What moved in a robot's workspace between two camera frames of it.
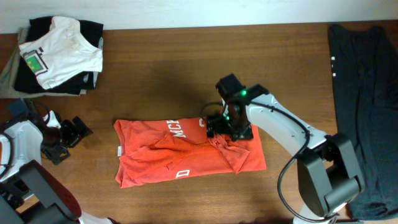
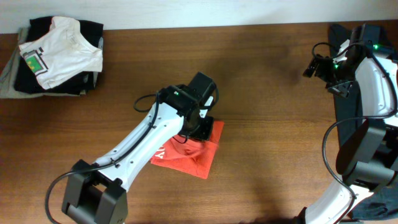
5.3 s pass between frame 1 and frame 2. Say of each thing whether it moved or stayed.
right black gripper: moved
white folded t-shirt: stayed
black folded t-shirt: stayed
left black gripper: moved
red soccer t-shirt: moved
